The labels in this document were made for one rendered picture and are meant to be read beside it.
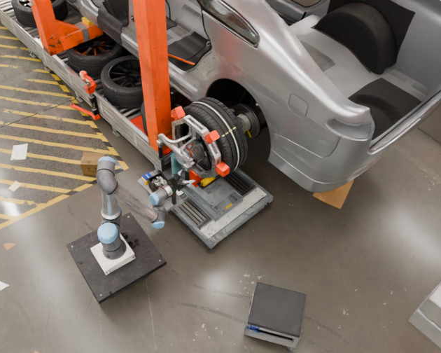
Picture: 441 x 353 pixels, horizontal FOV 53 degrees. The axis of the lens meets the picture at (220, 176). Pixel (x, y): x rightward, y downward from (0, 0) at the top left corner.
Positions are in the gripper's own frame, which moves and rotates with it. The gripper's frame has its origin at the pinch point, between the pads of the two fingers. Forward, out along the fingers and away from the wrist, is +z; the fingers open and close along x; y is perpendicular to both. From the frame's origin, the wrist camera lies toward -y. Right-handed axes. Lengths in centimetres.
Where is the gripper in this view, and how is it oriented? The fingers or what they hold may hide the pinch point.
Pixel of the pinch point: (189, 174)
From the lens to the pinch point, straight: 352.5
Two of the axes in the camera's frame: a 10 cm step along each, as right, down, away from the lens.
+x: 6.8, 5.8, -4.5
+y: -0.5, 6.4, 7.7
